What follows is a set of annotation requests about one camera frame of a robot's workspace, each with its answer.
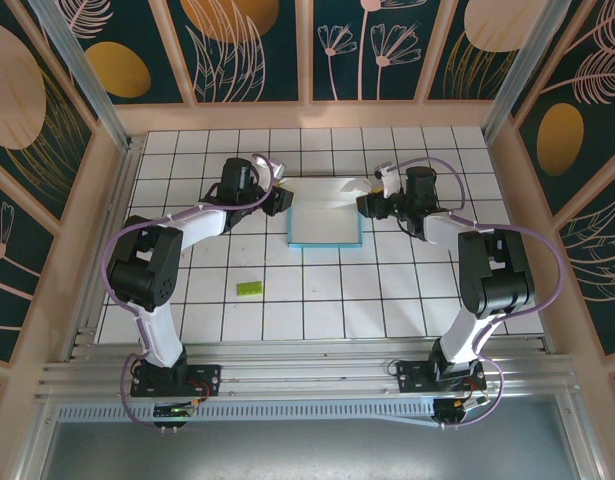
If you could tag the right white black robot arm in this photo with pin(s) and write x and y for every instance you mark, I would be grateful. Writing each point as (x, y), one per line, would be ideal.
(459, 345)

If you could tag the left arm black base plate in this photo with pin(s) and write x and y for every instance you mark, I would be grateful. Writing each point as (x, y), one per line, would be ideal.
(209, 374)

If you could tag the aluminium mounting rail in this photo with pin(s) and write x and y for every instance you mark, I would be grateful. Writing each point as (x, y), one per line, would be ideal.
(307, 372)

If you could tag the aluminium side rail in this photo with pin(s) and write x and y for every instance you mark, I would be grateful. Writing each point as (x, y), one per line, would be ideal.
(114, 210)

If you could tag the grey metal sheet panel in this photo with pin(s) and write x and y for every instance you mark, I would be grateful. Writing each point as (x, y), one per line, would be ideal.
(307, 450)

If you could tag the white and blue paper box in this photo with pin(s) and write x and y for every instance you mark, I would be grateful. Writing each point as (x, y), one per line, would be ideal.
(324, 227)

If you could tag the aluminium frame post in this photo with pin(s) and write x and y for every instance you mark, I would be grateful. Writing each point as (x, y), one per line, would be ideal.
(529, 55)
(87, 80)

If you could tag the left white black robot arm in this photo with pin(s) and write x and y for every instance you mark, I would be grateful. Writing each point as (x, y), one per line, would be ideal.
(159, 340)

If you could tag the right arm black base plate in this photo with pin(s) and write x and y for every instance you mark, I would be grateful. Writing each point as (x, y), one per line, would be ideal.
(411, 372)

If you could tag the green toy brick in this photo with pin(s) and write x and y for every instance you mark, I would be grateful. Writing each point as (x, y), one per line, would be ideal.
(249, 290)

